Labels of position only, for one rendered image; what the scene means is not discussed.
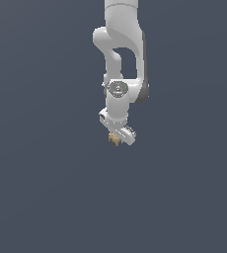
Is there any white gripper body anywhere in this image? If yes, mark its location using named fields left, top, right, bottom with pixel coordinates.
left=98, top=108, right=137, bottom=146

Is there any small tan object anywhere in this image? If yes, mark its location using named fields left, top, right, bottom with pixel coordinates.
left=108, top=131, right=122, bottom=147

